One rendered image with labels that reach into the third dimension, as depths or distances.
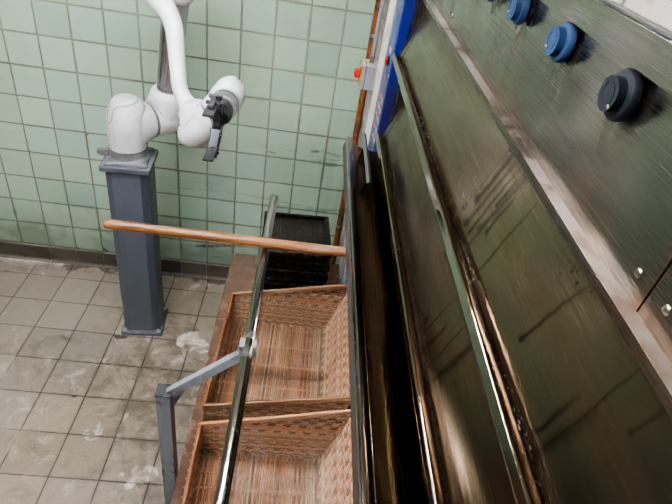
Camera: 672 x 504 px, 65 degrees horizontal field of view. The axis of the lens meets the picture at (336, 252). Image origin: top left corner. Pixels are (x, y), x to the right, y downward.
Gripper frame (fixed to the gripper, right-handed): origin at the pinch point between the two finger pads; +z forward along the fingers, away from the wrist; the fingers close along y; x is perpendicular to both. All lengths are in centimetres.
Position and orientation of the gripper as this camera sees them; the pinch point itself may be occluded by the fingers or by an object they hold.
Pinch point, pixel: (208, 137)
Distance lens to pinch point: 158.8
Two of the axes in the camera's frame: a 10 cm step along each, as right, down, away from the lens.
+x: -9.9, -1.2, -0.7
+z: -0.2, 6.0, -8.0
